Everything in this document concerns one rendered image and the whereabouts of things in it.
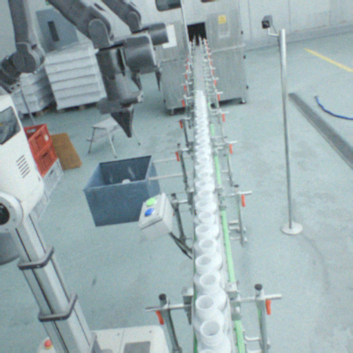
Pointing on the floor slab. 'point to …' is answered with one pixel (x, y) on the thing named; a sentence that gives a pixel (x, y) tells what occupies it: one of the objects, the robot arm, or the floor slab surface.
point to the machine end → (198, 18)
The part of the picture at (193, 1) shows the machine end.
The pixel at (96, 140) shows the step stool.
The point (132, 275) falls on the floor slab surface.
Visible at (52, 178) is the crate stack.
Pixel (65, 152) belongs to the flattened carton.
